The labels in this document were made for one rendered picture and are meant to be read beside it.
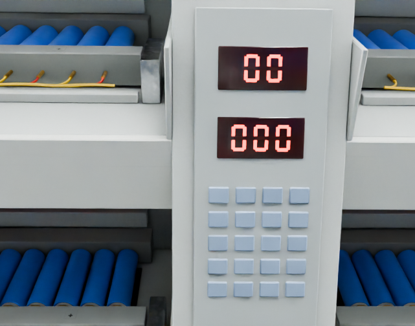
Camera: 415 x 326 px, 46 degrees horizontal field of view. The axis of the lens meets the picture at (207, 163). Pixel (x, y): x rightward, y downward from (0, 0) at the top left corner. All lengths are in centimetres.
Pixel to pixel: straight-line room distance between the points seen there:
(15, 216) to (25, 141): 21
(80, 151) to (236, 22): 11
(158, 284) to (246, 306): 16
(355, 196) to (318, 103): 6
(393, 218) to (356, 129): 21
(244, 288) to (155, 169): 8
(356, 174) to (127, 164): 13
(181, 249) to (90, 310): 13
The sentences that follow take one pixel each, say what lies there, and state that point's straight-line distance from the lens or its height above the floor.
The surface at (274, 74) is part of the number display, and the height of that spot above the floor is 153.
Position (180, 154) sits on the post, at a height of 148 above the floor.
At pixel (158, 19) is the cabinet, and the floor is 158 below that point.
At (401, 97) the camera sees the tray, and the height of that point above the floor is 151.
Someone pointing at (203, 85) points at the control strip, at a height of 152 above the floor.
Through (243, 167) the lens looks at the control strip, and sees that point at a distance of 26.
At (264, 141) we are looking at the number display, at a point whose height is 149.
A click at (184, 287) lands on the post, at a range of 29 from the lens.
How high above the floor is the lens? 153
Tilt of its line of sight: 10 degrees down
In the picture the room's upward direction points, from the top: 1 degrees clockwise
